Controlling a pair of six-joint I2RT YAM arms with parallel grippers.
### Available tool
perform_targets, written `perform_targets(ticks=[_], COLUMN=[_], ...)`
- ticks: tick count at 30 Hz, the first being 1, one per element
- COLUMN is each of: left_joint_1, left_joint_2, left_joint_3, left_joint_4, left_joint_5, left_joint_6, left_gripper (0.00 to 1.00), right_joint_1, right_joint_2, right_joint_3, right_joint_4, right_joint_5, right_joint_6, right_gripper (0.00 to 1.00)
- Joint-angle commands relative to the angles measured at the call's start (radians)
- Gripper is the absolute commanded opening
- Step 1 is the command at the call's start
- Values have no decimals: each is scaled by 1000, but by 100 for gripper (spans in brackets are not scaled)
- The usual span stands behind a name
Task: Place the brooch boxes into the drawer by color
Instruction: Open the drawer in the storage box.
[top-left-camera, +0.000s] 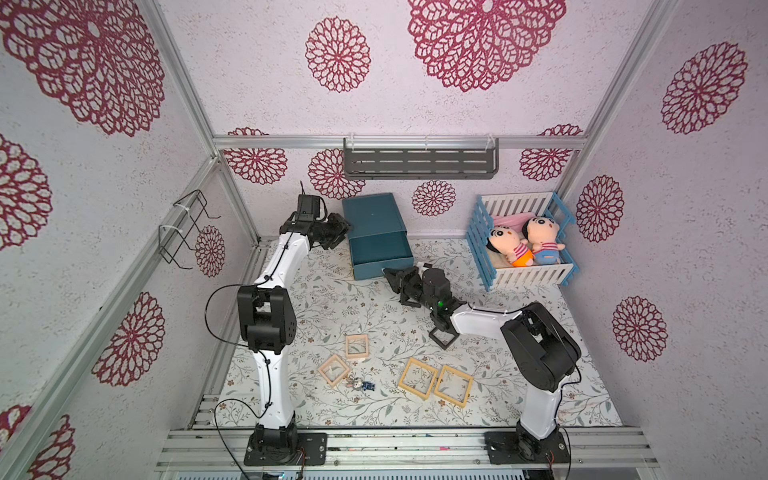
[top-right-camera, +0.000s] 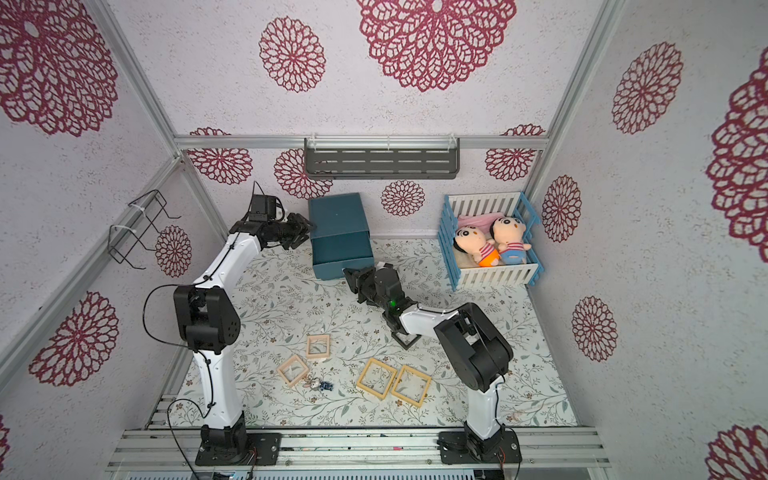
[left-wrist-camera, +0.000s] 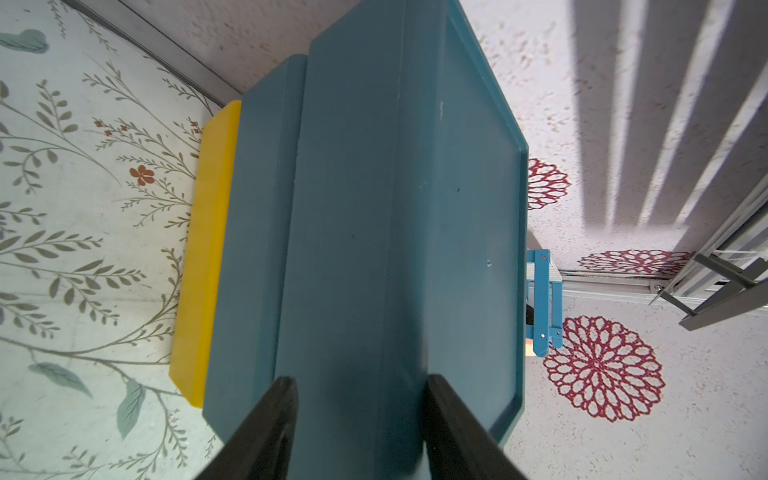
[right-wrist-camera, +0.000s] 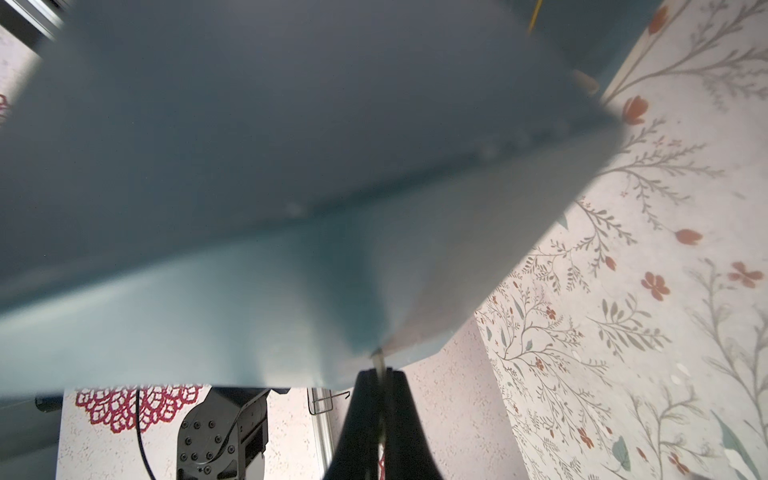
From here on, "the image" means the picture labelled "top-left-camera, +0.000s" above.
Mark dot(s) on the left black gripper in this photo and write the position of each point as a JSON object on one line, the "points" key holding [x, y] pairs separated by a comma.
{"points": [[341, 226]]}

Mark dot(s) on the orange dressed plush doll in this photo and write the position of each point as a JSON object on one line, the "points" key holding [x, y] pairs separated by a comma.
{"points": [[511, 245]]}

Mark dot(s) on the black brooch box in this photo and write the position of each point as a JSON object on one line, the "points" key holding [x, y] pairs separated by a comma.
{"points": [[443, 338]]}

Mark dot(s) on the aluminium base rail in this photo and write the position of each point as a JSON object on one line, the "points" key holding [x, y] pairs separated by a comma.
{"points": [[201, 452]]}

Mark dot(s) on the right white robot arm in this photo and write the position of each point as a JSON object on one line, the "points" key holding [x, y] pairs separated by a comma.
{"points": [[544, 352]]}

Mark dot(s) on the grey wall shelf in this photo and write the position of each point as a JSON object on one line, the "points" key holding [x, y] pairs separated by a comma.
{"points": [[423, 163]]}

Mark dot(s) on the teal three-drawer cabinet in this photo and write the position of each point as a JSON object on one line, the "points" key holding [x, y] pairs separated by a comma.
{"points": [[377, 237]]}

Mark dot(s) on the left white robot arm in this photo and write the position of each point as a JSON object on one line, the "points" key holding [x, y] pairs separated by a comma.
{"points": [[268, 325]]}

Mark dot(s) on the large yellow wooden brooch box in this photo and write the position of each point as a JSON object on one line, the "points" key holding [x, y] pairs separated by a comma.
{"points": [[418, 378]]}

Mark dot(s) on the blue dressed plush doll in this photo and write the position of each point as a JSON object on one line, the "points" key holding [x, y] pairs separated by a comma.
{"points": [[541, 234]]}

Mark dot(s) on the tilted small wooden brooch box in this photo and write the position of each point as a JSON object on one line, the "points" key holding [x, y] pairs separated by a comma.
{"points": [[334, 370]]}

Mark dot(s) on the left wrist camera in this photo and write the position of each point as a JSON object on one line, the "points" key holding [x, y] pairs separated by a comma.
{"points": [[308, 206]]}

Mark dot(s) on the black wire wall rack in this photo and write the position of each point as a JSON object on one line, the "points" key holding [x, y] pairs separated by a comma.
{"points": [[173, 237]]}

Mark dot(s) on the right large yellow brooch box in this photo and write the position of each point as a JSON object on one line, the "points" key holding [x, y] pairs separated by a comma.
{"points": [[453, 386]]}

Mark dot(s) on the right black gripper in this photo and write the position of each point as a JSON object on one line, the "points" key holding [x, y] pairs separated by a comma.
{"points": [[409, 285]]}

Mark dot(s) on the blue white toy crib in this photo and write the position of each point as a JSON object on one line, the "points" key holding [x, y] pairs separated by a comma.
{"points": [[513, 211]]}

